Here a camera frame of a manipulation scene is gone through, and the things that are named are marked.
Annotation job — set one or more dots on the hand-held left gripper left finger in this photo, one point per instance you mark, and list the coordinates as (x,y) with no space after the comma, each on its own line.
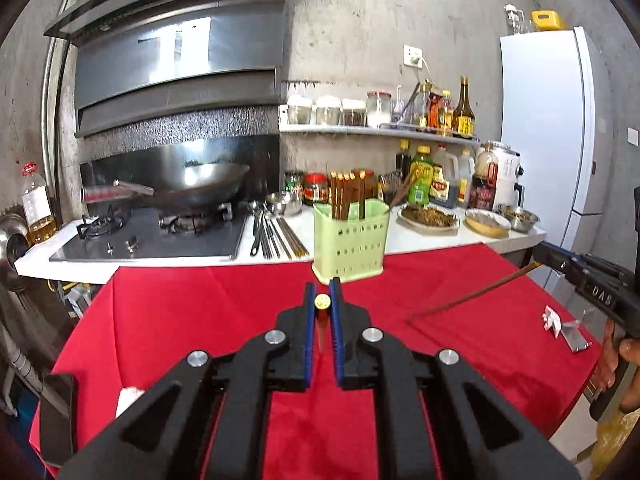
(311,332)

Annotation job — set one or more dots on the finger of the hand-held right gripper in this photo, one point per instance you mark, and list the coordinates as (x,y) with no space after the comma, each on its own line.
(550,264)
(557,251)

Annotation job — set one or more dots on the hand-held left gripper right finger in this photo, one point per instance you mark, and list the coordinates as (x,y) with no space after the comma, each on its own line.
(336,332)

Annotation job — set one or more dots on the brown wooden chopstick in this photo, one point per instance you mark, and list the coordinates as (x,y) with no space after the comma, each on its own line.
(475,291)
(322,320)

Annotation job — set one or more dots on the green plastic chopstick holder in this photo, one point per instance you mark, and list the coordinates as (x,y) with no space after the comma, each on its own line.
(350,245)

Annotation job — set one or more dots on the bundle of chopsticks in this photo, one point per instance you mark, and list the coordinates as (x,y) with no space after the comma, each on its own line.
(350,192)

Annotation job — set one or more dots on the person's right hand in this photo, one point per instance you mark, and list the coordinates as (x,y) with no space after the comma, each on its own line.
(607,360)

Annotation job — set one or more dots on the steel bowl with food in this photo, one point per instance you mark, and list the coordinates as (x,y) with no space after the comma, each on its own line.
(520,216)

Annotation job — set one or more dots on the crumpled white tissue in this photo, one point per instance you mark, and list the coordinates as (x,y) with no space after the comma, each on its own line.
(551,320)

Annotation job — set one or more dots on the yellow rimmed bowl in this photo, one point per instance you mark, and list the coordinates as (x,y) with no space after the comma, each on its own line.
(487,222)

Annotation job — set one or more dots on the white rice cooker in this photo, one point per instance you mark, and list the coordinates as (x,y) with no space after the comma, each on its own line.
(510,175)

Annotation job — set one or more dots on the row of metal chopsticks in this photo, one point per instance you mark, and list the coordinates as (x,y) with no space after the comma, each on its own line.
(285,237)

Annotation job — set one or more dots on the dark jar red label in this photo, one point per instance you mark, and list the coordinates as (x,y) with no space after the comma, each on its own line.
(484,185)

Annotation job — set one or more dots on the red tablecloth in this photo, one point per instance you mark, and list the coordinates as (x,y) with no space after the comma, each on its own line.
(200,310)

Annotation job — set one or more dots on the pale plastic bottle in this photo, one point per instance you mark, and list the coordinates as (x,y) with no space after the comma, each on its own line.
(465,180)

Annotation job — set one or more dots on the white refrigerator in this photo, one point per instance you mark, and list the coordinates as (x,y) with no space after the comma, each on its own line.
(545,135)

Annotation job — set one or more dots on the plate of brown food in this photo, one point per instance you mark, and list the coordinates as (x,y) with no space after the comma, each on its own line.
(430,217)

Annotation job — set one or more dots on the empty steel bowl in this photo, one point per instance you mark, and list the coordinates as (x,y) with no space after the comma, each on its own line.
(283,202)

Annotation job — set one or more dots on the large dark sauce jug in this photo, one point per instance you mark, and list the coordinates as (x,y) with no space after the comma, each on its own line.
(444,180)

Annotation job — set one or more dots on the red lid chili jar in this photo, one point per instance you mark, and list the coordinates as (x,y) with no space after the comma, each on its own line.
(316,190)

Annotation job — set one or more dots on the green lid jar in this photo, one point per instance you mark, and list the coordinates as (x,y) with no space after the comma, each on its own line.
(294,186)

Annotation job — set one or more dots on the green bottle yellow cap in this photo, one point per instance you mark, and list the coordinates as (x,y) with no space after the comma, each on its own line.
(422,177)

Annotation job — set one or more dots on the small glass container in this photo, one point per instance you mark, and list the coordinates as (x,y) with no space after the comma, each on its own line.
(389,187)

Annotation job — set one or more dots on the brown serving spoon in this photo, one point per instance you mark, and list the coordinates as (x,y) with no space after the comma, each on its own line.
(404,189)

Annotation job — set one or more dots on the tall dark bottle yellow label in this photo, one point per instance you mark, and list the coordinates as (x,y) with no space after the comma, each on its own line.
(464,112)

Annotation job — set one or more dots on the red orange sauce bottle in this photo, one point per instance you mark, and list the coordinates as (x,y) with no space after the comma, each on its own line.
(444,115)

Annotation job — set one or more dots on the dark soy sauce bottle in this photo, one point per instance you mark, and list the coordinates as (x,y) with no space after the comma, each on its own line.
(403,162)

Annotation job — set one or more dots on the black gas stove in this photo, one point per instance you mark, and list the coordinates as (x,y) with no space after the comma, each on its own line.
(150,240)

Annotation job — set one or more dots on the steel wok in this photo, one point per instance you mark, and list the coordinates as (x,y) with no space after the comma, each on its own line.
(200,182)

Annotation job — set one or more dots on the clear glass bottle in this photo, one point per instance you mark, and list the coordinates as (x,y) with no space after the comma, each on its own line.
(399,107)

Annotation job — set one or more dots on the glass jar dark spices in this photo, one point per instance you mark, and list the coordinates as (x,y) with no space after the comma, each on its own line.
(354,114)

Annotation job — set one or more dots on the glass jar white lid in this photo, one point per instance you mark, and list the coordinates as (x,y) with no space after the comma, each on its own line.
(328,111)
(300,111)

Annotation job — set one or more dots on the glass jar red lid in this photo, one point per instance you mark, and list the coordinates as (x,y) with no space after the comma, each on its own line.
(378,110)

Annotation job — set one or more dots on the yellow box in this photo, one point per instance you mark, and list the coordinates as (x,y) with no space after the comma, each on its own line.
(547,20)

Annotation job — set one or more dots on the clear bottle white cap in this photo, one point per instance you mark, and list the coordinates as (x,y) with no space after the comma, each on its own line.
(512,20)

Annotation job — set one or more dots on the black smartphone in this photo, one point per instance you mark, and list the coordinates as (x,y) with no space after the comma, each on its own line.
(57,420)

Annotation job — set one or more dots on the cooking oil bottle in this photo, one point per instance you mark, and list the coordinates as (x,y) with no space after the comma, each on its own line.
(39,210)

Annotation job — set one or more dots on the steel range hood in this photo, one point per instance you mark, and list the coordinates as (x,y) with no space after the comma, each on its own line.
(175,60)

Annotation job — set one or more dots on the steel pot lid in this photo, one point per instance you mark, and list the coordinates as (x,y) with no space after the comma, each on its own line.
(12,250)

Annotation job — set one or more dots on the white light switch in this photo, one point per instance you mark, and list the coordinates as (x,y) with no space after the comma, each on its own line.
(633,136)

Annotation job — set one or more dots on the white wall socket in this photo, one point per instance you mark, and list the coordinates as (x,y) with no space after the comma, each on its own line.
(413,56)

